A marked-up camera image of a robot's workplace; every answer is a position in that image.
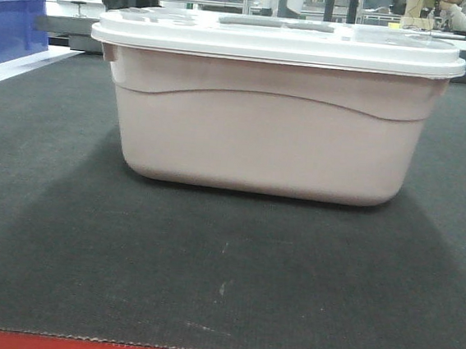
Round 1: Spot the pink bin with white lid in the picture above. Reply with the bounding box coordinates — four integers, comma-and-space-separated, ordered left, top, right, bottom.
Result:
91, 7, 466, 206

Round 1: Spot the dark grey table mat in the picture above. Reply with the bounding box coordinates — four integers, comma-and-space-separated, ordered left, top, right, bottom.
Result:
0, 54, 466, 349

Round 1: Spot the blue plastic crate left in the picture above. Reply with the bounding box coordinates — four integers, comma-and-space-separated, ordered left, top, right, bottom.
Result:
0, 0, 48, 63

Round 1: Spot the person in white top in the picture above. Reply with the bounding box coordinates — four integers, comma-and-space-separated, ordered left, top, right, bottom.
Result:
439, 0, 466, 33

